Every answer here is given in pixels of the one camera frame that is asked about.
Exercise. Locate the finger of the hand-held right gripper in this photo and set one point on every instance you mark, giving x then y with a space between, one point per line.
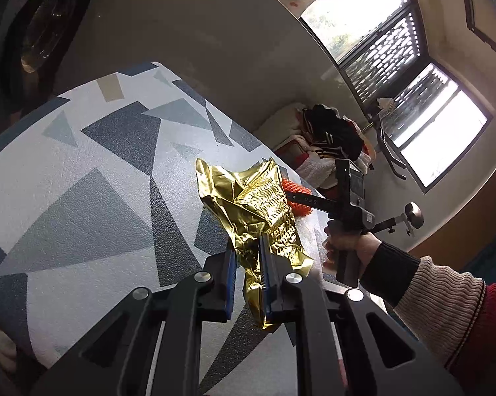
316 202

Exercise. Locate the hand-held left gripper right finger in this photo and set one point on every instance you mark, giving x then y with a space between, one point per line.
265 274

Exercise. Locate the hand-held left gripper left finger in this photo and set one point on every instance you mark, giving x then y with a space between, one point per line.
231 284

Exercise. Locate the orange mesh net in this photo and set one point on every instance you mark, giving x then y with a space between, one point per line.
299 206

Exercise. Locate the gold foil wrapper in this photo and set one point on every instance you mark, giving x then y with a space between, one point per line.
260 202

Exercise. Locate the person's right forearm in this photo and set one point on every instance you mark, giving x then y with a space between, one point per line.
438 297

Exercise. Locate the person's right hand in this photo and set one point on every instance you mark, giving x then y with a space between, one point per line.
361 247

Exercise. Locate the black exercise bike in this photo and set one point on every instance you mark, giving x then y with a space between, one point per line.
386 140

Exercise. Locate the beige armchair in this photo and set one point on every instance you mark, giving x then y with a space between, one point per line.
281 128

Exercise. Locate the wooden door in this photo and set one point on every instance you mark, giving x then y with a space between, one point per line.
450 243

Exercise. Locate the blue sofa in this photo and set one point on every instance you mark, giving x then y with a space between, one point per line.
495 264

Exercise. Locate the geometric patterned table cover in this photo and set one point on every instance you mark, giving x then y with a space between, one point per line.
87 173

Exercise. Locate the washing machine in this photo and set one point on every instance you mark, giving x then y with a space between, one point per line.
45 20

